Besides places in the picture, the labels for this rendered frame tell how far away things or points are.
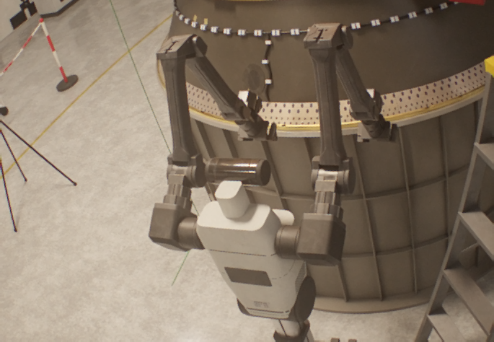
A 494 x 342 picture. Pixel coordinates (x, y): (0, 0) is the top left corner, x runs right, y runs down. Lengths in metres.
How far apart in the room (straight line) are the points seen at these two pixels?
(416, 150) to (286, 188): 0.61
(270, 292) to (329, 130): 0.50
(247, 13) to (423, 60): 0.74
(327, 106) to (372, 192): 1.06
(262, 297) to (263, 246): 0.25
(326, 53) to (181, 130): 0.49
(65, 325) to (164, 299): 0.74
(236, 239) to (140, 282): 2.19
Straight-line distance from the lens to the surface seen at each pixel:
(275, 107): 2.37
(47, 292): 4.06
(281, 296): 1.71
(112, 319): 3.59
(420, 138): 2.38
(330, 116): 1.52
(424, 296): 3.05
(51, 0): 9.69
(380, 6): 2.28
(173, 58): 1.69
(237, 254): 1.61
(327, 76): 1.50
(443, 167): 2.52
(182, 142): 1.73
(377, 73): 2.27
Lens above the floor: 2.48
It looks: 35 degrees down
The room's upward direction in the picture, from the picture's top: 19 degrees counter-clockwise
